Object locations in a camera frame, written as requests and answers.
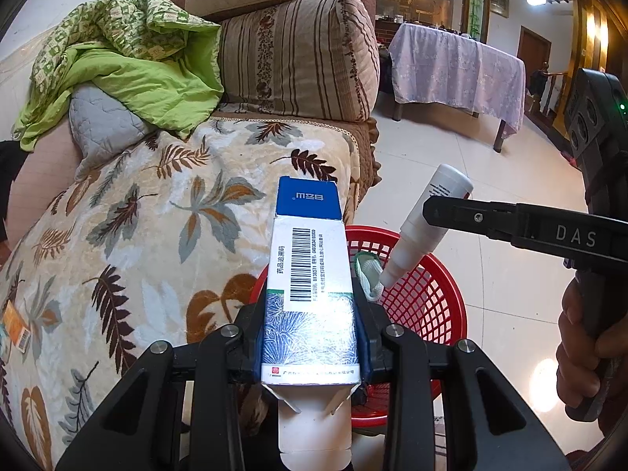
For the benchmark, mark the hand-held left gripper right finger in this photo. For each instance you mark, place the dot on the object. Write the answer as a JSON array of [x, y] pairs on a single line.
[[365, 348]]

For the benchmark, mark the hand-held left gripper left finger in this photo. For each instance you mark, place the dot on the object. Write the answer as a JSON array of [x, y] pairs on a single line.
[[258, 353]]

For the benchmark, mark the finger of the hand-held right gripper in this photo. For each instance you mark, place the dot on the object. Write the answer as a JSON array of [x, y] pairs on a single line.
[[471, 216]]

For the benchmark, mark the white bottle with red label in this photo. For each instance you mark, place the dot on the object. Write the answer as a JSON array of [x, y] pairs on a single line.
[[441, 186]]

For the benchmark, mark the blue and white medicine box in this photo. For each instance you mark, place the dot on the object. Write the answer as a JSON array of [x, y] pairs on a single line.
[[309, 304]]

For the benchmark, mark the red plastic basket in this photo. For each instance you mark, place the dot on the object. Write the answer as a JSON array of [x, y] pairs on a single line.
[[422, 294]]

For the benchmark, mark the person's right hand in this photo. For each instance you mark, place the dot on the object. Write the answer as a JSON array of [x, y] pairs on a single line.
[[571, 353]]

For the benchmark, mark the wooden table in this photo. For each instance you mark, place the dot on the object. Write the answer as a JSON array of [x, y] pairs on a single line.
[[499, 137]]

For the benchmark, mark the lilac floral tablecloth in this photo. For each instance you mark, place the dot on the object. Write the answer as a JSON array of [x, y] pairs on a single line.
[[456, 68]]

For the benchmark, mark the plain brown wooden door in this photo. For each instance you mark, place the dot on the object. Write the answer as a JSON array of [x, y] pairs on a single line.
[[532, 49]]

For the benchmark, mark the striped sofa cushion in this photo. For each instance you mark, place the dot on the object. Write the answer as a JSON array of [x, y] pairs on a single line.
[[294, 59]]

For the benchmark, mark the orange box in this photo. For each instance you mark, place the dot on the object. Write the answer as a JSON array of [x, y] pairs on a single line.
[[14, 324]]

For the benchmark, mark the grey quilted pillow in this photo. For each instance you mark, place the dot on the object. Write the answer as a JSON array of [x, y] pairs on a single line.
[[98, 117]]

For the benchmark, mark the green patterned quilt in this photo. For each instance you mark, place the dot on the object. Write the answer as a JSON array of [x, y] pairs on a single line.
[[122, 73]]

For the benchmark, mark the framed wall picture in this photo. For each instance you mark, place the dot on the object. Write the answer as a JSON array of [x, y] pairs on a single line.
[[500, 5]]

